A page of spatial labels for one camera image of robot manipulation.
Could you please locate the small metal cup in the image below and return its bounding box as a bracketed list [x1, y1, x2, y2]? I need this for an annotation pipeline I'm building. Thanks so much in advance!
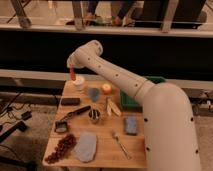
[88, 109, 100, 124]

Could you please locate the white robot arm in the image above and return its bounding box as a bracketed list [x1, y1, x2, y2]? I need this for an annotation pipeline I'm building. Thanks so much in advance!
[67, 40, 202, 171]

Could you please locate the white paper cup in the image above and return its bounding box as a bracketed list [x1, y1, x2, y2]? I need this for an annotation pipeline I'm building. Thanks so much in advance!
[73, 75, 85, 91]

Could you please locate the small black square dish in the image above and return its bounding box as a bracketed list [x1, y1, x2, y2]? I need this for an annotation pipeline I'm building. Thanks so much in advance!
[55, 121, 68, 133]

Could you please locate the black handled knife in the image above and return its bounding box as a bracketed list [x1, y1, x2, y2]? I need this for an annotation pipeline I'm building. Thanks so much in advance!
[60, 105, 91, 121]

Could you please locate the blue sponge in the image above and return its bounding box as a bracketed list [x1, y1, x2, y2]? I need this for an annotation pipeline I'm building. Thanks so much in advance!
[124, 116, 138, 135]

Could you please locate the metal fork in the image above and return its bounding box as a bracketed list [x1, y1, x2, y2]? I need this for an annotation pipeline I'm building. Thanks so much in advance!
[111, 131, 131, 160]

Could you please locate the red orange pepper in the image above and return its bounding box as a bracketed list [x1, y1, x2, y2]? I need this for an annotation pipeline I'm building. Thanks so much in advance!
[70, 68, 76, 81]

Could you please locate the black rectangular block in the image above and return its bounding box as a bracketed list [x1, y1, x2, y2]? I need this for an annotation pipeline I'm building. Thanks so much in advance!
[61, 98, 80, 105]

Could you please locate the orange apple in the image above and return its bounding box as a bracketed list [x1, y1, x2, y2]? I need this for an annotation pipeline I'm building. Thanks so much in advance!
[101, 83, 112, 94]

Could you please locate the bunch of red grapes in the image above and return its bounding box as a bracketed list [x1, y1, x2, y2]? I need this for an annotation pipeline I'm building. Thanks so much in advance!
[45, 134, 76, 164]

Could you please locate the green plastic tray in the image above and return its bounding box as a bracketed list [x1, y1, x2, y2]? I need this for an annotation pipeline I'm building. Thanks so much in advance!
[120, 76, 165, 112]

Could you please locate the small blue grey cloth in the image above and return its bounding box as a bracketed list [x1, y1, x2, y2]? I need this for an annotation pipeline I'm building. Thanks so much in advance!
[88, 88, 100, 102]

